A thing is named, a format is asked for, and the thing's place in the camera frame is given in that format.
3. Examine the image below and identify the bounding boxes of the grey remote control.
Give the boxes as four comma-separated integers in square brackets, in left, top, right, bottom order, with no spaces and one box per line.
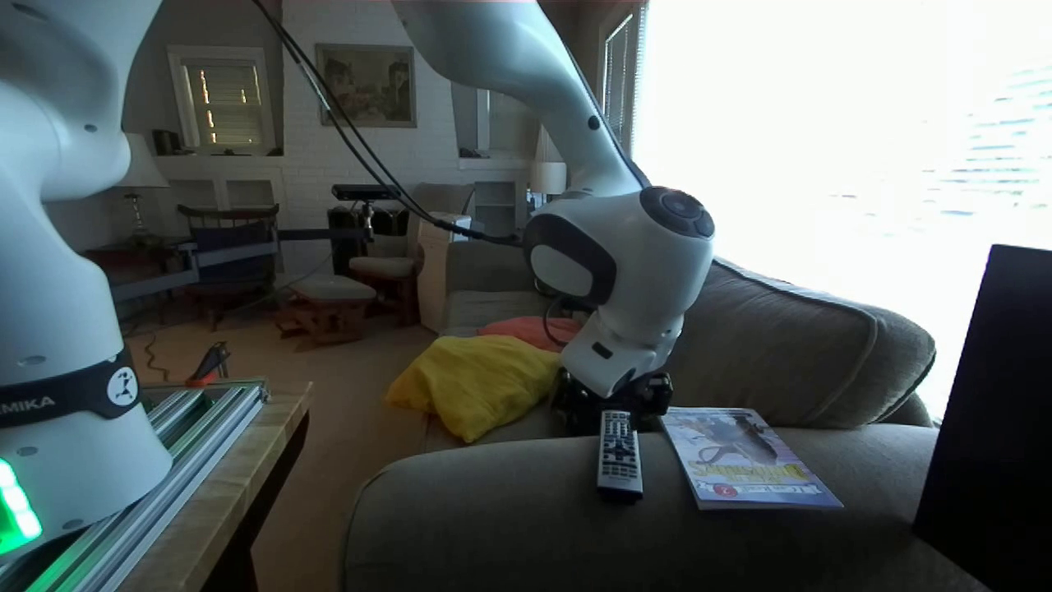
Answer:
[596,409,645,503]

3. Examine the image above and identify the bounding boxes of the orange cushion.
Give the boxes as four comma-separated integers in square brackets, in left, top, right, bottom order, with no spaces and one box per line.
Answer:
[478,316,585,354]

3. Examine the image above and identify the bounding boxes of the yellow cushion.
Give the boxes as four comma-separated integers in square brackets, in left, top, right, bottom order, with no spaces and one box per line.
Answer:
[385,334,565,444]

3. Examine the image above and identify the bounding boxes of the magazine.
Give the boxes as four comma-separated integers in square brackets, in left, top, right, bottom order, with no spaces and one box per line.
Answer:
[659,406,846,511]

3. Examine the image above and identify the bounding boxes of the grey-green sofa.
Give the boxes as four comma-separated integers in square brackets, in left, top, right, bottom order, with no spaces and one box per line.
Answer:
[344,242,991,592]

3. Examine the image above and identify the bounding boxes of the small white table lamp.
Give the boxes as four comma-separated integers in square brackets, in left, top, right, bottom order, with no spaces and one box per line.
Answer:
[528,160,569,210]

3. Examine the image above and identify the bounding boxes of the wooden chair with cushion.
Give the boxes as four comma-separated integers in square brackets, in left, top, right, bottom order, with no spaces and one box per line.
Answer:
[348,254,422,327]

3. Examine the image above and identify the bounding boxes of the wooden footstool with cushion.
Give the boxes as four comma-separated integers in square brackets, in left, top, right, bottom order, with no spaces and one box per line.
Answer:
[275,275,378,345]

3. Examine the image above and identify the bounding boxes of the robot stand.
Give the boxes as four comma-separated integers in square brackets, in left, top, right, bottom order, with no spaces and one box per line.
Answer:
[0,377,314,592]

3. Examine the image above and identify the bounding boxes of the orange and black clamp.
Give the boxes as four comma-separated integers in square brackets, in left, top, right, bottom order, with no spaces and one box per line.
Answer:
[184,340,232,388]

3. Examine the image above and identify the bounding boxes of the large bright window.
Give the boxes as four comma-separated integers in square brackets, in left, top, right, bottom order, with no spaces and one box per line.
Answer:
[602,0,1052,420]

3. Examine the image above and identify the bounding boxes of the wooden rocking chair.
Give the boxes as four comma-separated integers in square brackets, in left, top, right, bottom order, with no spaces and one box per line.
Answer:
[176,203,285,331]

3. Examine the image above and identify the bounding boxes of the framed picture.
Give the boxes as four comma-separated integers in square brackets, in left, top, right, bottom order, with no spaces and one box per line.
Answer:
[315,43,418,129]

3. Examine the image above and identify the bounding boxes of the black side table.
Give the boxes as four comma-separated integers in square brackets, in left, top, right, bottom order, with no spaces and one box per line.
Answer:
[912,243,1052,592]

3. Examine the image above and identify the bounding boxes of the dark wooden side table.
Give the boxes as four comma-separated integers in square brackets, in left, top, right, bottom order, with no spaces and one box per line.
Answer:
[82,237,199,307]

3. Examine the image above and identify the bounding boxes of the window with blinds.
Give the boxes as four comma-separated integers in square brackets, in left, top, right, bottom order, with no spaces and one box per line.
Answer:
[168,45,277,156]

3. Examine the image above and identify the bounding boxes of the table lamp with white shade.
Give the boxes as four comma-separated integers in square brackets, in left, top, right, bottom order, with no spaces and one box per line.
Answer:
[113,132,172,245]

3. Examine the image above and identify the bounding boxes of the camera on tripod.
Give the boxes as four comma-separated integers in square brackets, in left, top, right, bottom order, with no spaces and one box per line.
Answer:
[330,183,405,257]

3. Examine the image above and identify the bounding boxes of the black cable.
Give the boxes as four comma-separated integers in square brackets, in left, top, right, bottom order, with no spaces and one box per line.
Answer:
[143,327,171,384]

